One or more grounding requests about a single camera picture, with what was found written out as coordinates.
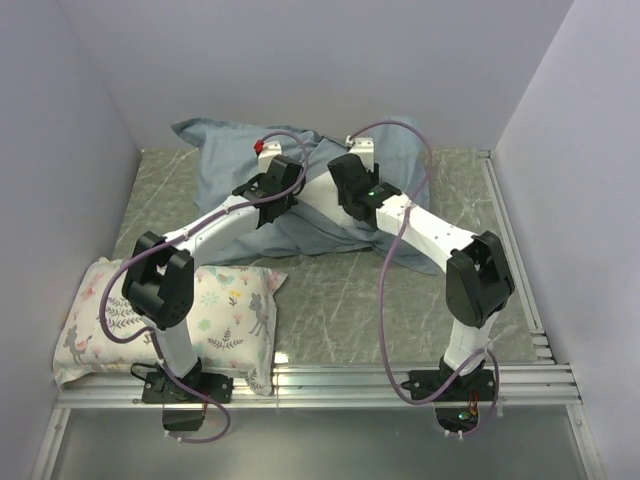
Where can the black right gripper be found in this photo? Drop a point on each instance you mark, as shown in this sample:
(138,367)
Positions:
(375,175)

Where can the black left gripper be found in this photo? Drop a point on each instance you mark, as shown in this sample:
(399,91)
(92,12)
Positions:
(291,202)

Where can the blue-grey pillowcase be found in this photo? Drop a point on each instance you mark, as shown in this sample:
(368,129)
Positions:
(227,160)

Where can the white pillow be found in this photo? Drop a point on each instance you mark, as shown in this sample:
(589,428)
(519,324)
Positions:
(321,194)

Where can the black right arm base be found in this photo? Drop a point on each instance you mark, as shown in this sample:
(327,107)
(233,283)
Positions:
(465,405)

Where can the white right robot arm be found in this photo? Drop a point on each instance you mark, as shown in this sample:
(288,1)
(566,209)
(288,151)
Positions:
(478,279)

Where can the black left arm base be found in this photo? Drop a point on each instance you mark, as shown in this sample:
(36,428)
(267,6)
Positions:
(183,411)

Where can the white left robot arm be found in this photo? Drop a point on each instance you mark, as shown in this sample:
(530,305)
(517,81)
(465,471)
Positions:
(160,277)

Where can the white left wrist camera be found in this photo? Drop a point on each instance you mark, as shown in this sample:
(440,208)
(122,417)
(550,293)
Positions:
(265,152)

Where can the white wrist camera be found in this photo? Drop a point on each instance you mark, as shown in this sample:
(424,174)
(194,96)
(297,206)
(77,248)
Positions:
(265,152)
(363,147)

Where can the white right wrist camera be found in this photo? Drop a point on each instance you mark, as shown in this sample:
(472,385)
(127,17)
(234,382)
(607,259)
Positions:
(363,147)

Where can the aluminium right side rail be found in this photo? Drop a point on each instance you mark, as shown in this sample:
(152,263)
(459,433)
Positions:
(522,312)

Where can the aluminium frame rail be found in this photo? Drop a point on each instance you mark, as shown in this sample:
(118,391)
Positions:
(333,386)

